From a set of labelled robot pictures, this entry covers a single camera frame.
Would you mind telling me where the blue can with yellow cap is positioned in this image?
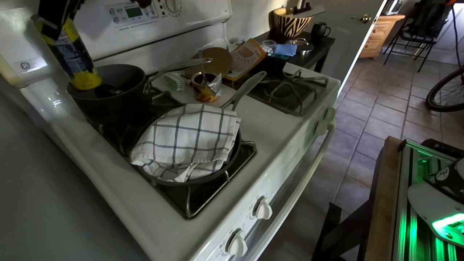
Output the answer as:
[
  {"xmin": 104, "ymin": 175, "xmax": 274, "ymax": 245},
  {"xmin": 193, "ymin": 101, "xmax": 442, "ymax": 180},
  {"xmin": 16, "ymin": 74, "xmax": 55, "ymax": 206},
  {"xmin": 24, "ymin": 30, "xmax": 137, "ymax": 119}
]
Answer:
[{"xmin": 35, "ymin": 16, "xmax": 104, "ymax": 93}]

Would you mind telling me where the black pot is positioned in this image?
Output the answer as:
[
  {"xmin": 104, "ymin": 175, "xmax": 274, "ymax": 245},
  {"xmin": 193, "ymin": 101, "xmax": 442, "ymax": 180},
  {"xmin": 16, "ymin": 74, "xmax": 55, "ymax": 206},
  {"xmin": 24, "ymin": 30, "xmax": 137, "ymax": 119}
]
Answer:
[{"xmin": 65, "ymin": 57, "xmax": 214, "ymax": 125}]

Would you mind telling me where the open tin with orange label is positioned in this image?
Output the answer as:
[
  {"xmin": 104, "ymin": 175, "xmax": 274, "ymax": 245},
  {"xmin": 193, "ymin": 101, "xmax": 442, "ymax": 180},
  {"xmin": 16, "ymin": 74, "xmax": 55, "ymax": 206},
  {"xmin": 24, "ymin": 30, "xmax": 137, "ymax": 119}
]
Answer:
[{"xmin": 190, "ymin": 70, "xmax": 224, "ymax": 104}]

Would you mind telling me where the white checkered dish towel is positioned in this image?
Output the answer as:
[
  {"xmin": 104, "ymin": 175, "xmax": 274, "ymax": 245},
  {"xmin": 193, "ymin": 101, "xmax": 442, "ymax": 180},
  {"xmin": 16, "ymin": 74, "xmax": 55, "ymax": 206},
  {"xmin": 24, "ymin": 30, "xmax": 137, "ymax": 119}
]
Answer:
[{"xmin": 129, "ymin": 101, "xmax": 242, "ymax": 184}]

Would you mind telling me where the orange paper bag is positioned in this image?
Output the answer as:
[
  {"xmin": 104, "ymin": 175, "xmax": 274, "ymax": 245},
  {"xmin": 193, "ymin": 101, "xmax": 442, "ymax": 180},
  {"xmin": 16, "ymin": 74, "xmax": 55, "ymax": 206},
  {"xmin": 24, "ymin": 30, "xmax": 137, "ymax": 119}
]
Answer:
[{"xmin": 224, "ymin": 38, "xmax": 268, "ymax": 83}]

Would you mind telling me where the dark frying pan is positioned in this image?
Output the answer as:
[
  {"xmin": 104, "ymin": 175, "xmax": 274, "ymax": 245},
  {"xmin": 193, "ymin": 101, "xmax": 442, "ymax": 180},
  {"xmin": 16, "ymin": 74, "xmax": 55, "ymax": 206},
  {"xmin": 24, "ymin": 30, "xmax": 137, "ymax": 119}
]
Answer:
[{"xmin": 136, "ymin": 70, "xmax": 268, "ymax": 188}]

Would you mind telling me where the blue cloth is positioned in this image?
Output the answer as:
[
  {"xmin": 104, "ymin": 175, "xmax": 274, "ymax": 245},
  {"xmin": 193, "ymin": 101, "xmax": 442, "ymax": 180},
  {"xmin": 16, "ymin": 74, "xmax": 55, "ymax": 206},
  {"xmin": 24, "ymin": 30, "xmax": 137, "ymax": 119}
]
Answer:
[{"xmin": 271, "ymin": 42, "xmax": 298, "ymax": 59}]

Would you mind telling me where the zebra pattern basket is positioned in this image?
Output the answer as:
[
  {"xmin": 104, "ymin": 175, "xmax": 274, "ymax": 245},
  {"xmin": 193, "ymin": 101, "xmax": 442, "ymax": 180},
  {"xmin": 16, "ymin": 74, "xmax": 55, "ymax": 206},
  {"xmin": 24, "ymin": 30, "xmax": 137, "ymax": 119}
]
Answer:
[{"xmin": 268, "ymin": 6, "xmax": 314, "ymax": 41}]

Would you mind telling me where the black burner grate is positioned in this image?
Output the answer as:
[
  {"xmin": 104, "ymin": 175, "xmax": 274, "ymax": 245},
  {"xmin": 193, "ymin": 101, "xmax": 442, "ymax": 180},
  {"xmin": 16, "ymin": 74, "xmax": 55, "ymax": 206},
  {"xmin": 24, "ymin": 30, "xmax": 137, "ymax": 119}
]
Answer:
[
  {"xmin": 127, "ymin": 139, "xmax": 258, "ymax": 220},
  {"xmin": 249, "ymin": 71, "xmax": 330, "ymax": 117}
]

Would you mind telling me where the glass bowl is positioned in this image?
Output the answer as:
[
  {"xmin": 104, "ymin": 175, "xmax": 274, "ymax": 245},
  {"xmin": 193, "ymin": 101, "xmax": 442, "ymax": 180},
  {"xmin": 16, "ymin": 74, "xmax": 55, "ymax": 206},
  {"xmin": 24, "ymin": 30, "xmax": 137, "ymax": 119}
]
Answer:
[{"xmin": 293, "ymin": 38, "xmax": 316, "ymax": 55}]

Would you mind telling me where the white gas stove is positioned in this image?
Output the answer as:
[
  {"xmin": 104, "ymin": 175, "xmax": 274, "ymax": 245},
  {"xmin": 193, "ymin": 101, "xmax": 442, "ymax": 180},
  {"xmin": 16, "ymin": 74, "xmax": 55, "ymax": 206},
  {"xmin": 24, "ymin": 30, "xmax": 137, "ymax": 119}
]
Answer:
[{"xmin": 0, "ymin": 0, "xmax": 342, "ymax": 261}]

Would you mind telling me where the black mug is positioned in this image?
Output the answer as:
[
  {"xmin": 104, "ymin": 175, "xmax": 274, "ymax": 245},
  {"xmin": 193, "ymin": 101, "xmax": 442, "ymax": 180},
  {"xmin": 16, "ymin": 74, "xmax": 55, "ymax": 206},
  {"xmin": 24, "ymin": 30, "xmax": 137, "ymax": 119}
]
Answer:
[{"xmin": 310, "ymin": 20, "xmax": 333, "ymax": 43}]

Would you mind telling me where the black side table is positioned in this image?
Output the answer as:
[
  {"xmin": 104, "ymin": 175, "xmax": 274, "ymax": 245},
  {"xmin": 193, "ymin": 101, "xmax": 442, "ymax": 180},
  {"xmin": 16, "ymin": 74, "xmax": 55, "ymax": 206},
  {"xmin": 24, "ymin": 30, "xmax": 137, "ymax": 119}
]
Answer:
[{"xmin": 253, "ymin": 30, "xmax": 336, "ymax": 75}]

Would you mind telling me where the white stove knob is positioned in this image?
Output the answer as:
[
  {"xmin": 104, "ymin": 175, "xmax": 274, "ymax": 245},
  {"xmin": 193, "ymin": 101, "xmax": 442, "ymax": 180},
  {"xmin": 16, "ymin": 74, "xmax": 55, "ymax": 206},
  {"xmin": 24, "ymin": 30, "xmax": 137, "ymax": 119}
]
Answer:
[
  {"xmin": 224, "ymin": 228, "xmax": 249, "ymax": 260},
  {"xmin": 251, "ymin": 196, "xmax": 275, "ymax": 222},
  {"xmin": 322, "ymin": 104, "xmax": 338, "ymax": 123},
  {"xmin": 311, "ymin": 119, "xmax": 330, "ymax": 138}
]

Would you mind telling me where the gray door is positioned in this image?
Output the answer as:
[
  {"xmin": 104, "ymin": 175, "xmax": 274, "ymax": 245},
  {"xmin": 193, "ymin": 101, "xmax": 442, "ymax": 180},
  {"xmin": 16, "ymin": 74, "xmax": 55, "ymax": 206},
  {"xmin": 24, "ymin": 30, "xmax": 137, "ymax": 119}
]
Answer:
[{"xmin": 309, "ymin": 0, "xmax": 388, "ymax": 84}]

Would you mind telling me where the wooden cabinet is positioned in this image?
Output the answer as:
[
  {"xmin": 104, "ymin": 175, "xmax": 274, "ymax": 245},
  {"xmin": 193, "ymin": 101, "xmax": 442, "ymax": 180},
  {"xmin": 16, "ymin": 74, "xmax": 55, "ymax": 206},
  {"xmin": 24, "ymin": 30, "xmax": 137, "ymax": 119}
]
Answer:
[{"xmin": 359, "ymin": 13, "xmax": 407, "ymax": 61}]

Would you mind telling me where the black chair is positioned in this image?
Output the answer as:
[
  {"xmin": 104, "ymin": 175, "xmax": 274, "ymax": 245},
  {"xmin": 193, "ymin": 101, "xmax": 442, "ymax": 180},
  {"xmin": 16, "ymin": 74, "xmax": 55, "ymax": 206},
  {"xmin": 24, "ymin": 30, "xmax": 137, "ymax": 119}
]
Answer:
[{"xmin": 383, "ymin": 0, "xmax": 456, "ymax": 74}]

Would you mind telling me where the wooden robot cart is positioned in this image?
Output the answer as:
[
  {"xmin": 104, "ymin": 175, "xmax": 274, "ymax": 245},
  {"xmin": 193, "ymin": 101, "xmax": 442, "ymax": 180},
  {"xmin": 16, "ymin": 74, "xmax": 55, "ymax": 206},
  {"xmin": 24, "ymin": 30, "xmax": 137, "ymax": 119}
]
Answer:
[{"xmin": 310, "ymin": 135, "xmax": 464, "ymax": 261}]

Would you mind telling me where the bicycle wheel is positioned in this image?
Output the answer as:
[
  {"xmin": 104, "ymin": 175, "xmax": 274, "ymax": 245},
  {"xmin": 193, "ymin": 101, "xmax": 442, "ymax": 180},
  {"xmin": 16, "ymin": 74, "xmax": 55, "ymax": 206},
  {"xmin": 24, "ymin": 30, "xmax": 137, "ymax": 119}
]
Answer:
[{"xmin": 423, "ymin": 65, "xmax": 464, "ymax": 113}]

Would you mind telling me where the white oven door handle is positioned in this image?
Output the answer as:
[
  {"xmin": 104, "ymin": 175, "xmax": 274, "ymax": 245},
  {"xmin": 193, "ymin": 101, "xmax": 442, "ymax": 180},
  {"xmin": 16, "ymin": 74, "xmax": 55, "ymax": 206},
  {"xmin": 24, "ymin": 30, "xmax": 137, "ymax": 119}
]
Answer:
[{"xmin": 240, "ymin": 122, "xmax": 336, "ymax": 261}]

